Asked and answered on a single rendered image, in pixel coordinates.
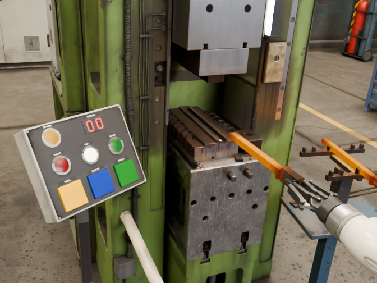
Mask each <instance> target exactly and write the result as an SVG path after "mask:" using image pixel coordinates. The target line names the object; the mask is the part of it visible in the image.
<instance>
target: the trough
mask: <svg viewBox="0 0 377 283"><path fill-rule="evenodd" d="M183 109H184V110H185V111H186V112H188V113H189V114H190V115H191V116H192V117H193V118H194V119H195V120H196V121H198V122H199V123H200V124H201V125H203V127H205V128H206V129H207V130H208V131H209V132H210V133H211V134H213V135H214V136H215V137H216V138H217V139H218V140H219V139H220V140H222V141H220V142H219V143H226V141H227V139H226V138H225V137H223V136H222V135H221V134H220V133H219V132H217V131H216V130H215V129H214V128H213V127H211V126H210V125H209V124H208V123H207V122H206V121H204V120H203V119H202V118H201V117H200V116H199V115H197V114H196V113H195V112H194V111H193V110H192V109H190V108H189V107H183Z"/></svg>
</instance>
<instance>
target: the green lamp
mask: <svg viewBox="0 0 377 283"><path fill-rule="evenodd" d="M111 148H112V150H113V151H114V152H120V151H121V149H122V143H121V141H120V140H118V139H113V140H112V141H111Z"/></svg>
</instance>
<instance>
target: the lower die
mask: <svg viewBox="0 0 377 283"><path fill-rule="evenodd" d="M183 107H189V108H190V109H192V110H193V111H194V112H195V113H196V114H197V115H199V116H200V117H201V118H202V119H203V120H204V121H206V122H207V123H208V124H209V125H210V126H211V127H213V128H214V129H215V130H216V131H217V132H219V133H220V134H221V135H222V136H223V137H225V138H226V139H227V141H226V143H219V140H218V139H217V138H216V137H215V136H214V135H213V134H211V133H210V132H209V131H208V130H207V129H206V128H205V127H203V125H201V124H200V123H199V122H198V121H196V120H195V119H194V118H193V117H192V116H191V115H190V114H189V113H188V112H186V111H185V110H184V109H183ZM169 111H170V112H171V114H173V115H174V117H175V118H177V119H178V121H180V122H181V123H182V125H184V126H185V127H186V129H189V131H190V133H192V134H193V135H194V139H192V135H188V136H187V145H186V148H187V151H188V153H189V154H190V155H191V156H192V157H193V159H194V160H195V161H196V162H203V161H210V160H214V159H221V158H228V157H234V156H235V154H236V155H237V153H238V145H237V144H236V143H235V142H233V141H232V140H231V139H230V138H229V133H230V132H229V131H228V132H226V131H227V129H225V128H224V127H223V128H222V126H221V124H219V123H218V124H217V122H216V120H214V121H213V118H212V117H208V114H207V113H205V114H204V111H203V110H202V109H201V108H199V107H198V106H195V107H190V106H179V108H176V109H169ZM171 118H173V116H168V131H169V126H170V120H171ZM176 121H177V120H176V119H174V120H172V121H171V132H172V133H171V134H172V135H173V125H174V123H175V122H176ZM179 126H180V123H179V122H178V123H176V124H175V131H174V135H175V138H176V139H177V128H178V127H179ZM182 130H184V127H183V126H181V127H180V128H179V131H178V139H179V143H181V132H182ZM188 133H189V132H188V131H187V130H186V131H184V132H183V137H182V144H183V147H184V148H185V137H186V135H187V134H188ZM212 157H214V158H213V159H212Z"/></svg>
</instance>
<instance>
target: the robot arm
mask: <svg viewBox="0 0 377 283"><path fill-rule="evenodd" d="M280 179H281V180H283V181H284V182H285V184H287V185H288V190H287V192H288V194H289V195H290V196H291V197H292V198H293V200H294V201H295V202H296V203H297V205H298V207H299V210H301V211H303V210H304V208H308V209H309V210H310V211H312V212H315V213H316V215H317V217H318V219H319V220H320V221H321V222H322V223H323V224H324V225H325V226H326V228H327V230H328V231H329V232H330V233H331V234H332V235H333V236H334V237H335V238H336V239H337V240H338V241H339V242H340V243H342V244H343V245H344V247H345V248H346V250H347V251H348V252H349V254H350V255H351V256H352V257H353V258H354V259H355V260H357V261H358V263H359V264H361V265H362V266H363V267H365V268H366V269H367V270H369V271H370V272H371V273H373V274H374V275H376V276H377V217H371V218H367V217H366V216H365V215H364V214H362V213H360V212H359V211H358V210H356V209H355V208H353V207H352V206H351V205H349V204H344V203H342V202H341V201H340V200H339V199H338V196H339V195H338V194H337V193H334V192H332V191H330V190H328V189H326V188H325V187H323V186H321V185H319V184H318V183H316V182H314V181H312V180H309V181H306V180H303V181H302V187H301V186H300V185H299V184H297V180H295V179H294V178H293V177H291V176H290V175H289V174H287V173H286V172H284V171H283V170H281V176H280Z"/></svg>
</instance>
